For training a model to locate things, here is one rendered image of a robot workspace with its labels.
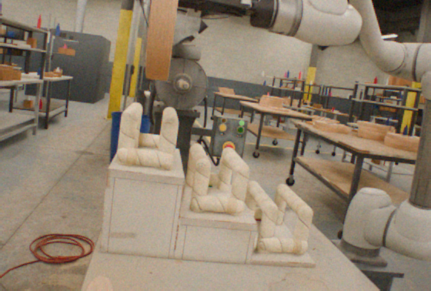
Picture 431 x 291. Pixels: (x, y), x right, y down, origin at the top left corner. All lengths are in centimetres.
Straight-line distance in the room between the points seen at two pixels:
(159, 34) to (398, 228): 110
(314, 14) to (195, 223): 50
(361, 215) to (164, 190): 94
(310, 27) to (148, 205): 50
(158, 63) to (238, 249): 40
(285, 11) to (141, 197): 48
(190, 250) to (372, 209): 88
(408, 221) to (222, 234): 82
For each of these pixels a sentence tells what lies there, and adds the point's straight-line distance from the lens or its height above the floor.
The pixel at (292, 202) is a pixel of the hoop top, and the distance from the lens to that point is 90.
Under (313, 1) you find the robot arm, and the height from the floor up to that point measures 149.
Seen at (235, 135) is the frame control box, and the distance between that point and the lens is 184.
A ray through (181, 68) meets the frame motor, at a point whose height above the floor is 132.
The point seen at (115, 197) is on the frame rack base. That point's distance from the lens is 73.
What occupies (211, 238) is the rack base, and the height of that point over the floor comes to 98.
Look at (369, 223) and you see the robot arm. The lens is 149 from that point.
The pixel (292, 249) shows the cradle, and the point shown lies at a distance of 85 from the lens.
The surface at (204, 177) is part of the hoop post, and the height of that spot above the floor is 110.
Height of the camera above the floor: 129
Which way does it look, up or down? 8 degrees down
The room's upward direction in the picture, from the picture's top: 9 degrees clockwise
